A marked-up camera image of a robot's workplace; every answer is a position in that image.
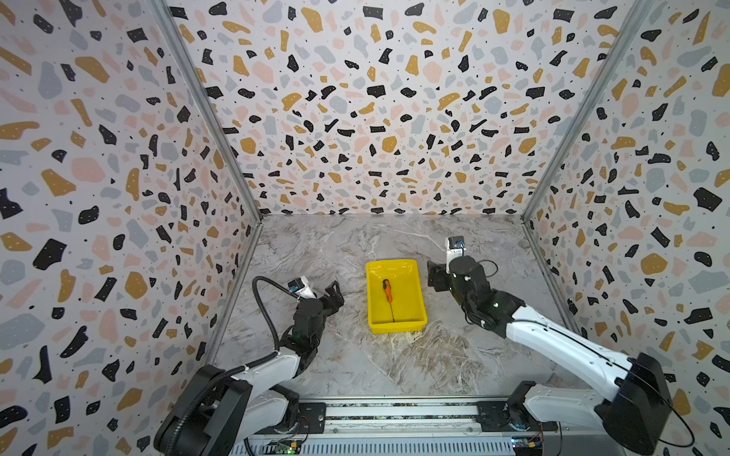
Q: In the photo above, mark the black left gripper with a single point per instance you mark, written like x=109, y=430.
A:
x=336, y=299

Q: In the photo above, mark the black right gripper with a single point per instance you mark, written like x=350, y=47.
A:
x=436, y=274

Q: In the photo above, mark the orange handled screwdriver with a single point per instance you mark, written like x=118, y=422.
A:
x=387, y=288

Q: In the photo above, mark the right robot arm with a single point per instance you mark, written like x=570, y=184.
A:
x=627, y=397

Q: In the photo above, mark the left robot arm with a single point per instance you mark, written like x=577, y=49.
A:
x=219, y=408

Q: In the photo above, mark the yellow plastic bin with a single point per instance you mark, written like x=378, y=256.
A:
x=410, y=311

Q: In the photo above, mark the green circuit board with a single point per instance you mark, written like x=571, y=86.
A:
x=282, y=447

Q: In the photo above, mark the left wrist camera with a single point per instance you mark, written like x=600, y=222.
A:
x=295, y=284

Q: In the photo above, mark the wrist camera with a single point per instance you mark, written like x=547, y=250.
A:
x=295, y=284
x=455, y=248

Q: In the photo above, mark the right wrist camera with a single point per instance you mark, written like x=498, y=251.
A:
x=455, y=248

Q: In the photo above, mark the aluminium mounting rail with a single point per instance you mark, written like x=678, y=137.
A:
x=426, y=426

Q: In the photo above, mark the left corner metal post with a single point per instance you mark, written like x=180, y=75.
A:
x=169, y=31

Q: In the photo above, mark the corner metal post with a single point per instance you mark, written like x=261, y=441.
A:
x=640, y=9
x=169, y=31

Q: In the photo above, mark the right corner metal post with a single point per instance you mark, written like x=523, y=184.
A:
x=640, y=9

